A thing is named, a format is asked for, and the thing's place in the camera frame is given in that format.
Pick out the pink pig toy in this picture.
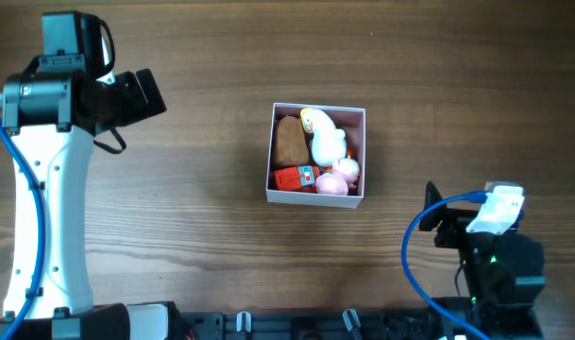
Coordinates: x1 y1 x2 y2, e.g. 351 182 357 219
316 158 361 196

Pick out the white plush duck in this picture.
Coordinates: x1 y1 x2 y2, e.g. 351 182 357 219
300 108 347 167

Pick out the red toy truck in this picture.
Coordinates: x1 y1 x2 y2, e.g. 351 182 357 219
274 165 320 193

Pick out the brown plush toy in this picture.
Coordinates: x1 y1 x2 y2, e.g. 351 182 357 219
273 116 310 168

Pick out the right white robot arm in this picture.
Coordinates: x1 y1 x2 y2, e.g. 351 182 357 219
417 182 546 339

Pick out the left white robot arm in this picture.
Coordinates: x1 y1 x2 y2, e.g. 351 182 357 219
0 69 168 339

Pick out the white box pink inside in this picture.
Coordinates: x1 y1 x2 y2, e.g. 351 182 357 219
265 103 366 209

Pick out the left blue cable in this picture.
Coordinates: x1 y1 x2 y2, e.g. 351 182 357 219
0 117 47 340

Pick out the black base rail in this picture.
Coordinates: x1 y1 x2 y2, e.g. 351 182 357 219
127 301 466 340

